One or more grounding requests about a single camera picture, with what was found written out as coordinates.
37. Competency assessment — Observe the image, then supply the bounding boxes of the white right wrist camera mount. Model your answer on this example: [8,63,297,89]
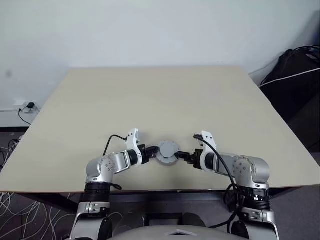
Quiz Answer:
[192,130,218,172]

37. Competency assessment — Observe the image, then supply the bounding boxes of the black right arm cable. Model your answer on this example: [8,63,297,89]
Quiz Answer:
[192,133,249,227]

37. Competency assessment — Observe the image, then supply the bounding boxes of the black cables on bag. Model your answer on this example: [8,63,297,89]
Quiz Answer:
[291,44,320,55]

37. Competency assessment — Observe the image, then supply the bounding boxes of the dark metal table frame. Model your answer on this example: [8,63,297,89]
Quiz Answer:
[0,186,301,216]

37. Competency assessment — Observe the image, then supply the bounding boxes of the white cable on bag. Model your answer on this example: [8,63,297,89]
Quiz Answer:
[259,66,320,87]

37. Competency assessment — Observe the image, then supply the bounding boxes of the black floor cables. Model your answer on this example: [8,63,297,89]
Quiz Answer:
[6,135,24,156]

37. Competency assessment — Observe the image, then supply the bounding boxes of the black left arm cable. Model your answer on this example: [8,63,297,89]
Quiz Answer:
[102,134,129,158]

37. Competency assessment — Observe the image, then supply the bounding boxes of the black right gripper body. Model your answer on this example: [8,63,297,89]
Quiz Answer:
[185,148,204,170]

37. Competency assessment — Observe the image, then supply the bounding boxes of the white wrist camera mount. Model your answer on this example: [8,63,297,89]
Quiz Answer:
[192,130,218,172]
[124,127,144,166]

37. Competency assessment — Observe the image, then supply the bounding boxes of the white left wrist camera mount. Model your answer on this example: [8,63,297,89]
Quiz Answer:
[124,127,144,166]

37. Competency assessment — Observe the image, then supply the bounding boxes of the wall power outlet plug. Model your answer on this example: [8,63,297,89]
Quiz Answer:
[12,99,42,114]

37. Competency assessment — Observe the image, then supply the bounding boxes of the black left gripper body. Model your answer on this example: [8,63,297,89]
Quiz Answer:
[138,144,154,164]

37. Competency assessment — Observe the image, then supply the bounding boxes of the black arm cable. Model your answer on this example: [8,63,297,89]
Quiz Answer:
[102,134,129,158]
[192,133,249,227]

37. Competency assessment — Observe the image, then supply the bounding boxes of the black bag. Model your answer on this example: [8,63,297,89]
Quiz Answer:
[258,48,320,152]

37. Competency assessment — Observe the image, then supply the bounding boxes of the dark computer screen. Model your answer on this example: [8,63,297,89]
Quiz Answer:
[312,9,320,49]

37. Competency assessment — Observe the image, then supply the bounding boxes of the grey robot torso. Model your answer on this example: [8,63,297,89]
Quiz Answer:
[112,224,234,240]

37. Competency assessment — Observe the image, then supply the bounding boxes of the black adapter cable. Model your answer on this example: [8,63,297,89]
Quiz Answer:
[17,108,33,126]

